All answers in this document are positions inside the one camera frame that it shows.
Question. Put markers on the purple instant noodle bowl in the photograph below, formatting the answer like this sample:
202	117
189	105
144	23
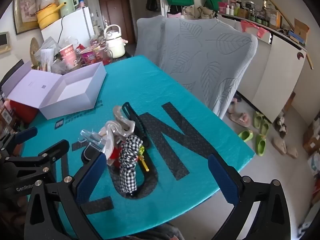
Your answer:
90	57

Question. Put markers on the pale lavender gift box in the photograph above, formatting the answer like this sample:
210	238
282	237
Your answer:
72	90

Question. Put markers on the beige slipper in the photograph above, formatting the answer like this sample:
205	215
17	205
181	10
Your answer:
292	152
278	145

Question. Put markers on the brown cardboard box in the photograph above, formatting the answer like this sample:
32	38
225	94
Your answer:
301	31

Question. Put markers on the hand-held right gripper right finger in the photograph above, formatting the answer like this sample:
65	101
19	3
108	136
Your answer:
222	180

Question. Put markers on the red container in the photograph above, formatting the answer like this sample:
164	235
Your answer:
22	111

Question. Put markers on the pink fuzzy slipper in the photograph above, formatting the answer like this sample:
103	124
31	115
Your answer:
232	106
241	119

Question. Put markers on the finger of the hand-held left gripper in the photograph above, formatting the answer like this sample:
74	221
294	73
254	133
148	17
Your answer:
25	133
56	147

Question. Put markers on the yellow cooking pot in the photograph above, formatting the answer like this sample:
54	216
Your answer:
47	16

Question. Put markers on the red candy packet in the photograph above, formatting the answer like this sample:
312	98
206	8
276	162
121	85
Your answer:
115	156

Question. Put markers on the pink paper cup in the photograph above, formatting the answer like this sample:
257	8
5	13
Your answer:
68	56

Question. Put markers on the teal printed bubble mat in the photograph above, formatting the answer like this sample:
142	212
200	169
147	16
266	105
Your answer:
140	90

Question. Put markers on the wall intercom panel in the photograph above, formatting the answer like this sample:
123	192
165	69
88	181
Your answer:
3	42

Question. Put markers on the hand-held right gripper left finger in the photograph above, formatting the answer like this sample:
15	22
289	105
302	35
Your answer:
90	177

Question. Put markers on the black white checkered scrunchie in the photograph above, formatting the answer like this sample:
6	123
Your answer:
127	165

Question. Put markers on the black elastic hair band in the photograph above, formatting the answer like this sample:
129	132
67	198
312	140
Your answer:
87	153

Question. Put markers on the woven straw fan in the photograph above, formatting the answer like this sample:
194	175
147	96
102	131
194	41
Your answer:
34	48

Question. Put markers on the black hair claw clip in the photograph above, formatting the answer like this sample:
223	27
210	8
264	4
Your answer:
136	120

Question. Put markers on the row of bottles and jars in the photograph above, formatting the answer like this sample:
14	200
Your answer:
250	11

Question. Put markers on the pale green electric kettle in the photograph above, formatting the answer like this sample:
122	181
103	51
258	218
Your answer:
66	5

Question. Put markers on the beige translucent hair claw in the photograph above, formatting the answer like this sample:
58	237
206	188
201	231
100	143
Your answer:
122	125

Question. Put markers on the white refrigerator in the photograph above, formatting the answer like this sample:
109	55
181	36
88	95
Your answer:
75	27

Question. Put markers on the green slipper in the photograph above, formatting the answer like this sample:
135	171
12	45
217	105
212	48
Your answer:
245	135
260	145
265	127
257	120

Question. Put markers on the brown entrance door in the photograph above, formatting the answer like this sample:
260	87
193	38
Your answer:
115	12

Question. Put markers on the clear plastic hair clip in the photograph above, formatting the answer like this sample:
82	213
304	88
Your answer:
92	138

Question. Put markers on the white low cabinet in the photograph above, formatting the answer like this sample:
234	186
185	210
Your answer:
280	72

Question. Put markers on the yellow green lollipop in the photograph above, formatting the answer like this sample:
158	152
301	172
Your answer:
142	152

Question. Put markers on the framed wall picture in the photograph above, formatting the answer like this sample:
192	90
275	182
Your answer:
26	10

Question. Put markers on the long wooden stick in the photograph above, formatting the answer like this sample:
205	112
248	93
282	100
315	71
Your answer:
285	17

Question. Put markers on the white insulated jug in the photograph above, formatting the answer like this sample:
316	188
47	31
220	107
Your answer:
115	45

